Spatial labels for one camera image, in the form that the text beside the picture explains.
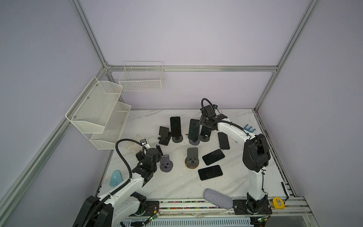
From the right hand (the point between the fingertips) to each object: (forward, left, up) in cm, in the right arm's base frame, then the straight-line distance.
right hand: (203, 121), depth 96 cm
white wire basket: (+25, +42, +21) cm, 53 cm away
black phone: (-20, -5, -13) cm, 24 cm away
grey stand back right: (-5, -1, -13) cm, 14 cm away
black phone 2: (-30, -2, -13) cm, 33 cm away
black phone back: (-4, +19, 0) cm, 19 cm away
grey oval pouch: (-46, -4, -10) cm, 47 cm away
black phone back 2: (-4, +7, -4) cm, 9 cm away
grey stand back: (-6, +19, -12) cm, 23 cm away
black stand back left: (-7, +27, -6) cm, 28 cm away
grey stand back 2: (-9, +7, -13) cm, 17 cm away
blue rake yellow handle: (+2, -36, -13) cm, 39 cm away
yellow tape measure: (-48, -37, -12) cm, 62 cm away
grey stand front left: (-27, +25, -7) cm, 38 cm away
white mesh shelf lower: (-20, +55, +11) cm, 59 cm away
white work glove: (-24, +37, +13) cm, 46 cm away
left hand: (-19, +35, -3) cm, 40 cm away
